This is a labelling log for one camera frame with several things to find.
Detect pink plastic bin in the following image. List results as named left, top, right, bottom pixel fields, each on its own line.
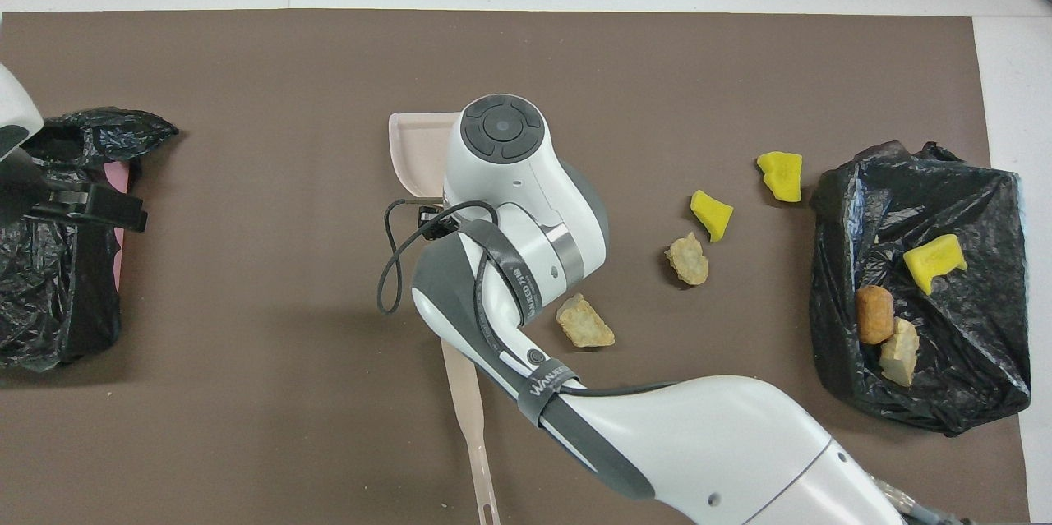
left=102, top=162, right=132, bottom=292

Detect beige brush black bristles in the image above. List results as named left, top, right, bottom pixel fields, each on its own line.
left=440, top=338, right=502, bottom=525

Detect brown round bread roll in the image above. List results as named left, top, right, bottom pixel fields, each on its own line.
left=856, top=285, right=895, bottom=345

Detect beige plastic dustpan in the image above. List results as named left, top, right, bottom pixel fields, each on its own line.
left=388, top=113, right=461, bottom=205

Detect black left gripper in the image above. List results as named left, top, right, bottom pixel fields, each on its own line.
left=23, top=182, right=149, bottom=233

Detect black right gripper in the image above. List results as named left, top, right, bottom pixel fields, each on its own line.
left=416, top=200, right=461, bottom=242

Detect wedge yellow sponge piece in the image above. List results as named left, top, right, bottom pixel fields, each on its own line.
left=690, top=190, right=734, bottom=243

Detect orange white striped bread piece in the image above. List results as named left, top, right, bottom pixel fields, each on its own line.
left=878, top=317, right=921, bottom=388

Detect large beige crumbly chunk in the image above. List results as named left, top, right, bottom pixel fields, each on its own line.
left=556, top=293, right=616, bottom=349

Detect notched yellow sponge piece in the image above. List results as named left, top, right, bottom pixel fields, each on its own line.
left=756, top=151, right=803, bottom=204

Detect black trash bag liner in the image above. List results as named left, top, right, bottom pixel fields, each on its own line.
left=810, top=140, right=1032, bottom=437
left=0, top=108, right=179, bottom=371

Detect small beige crumbly chunk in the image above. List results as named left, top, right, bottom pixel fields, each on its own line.
left=664, top=232, right=709, bottom=287

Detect brown table mat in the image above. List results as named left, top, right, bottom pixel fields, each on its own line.
left=0, top=9, right=1030, bottom=525

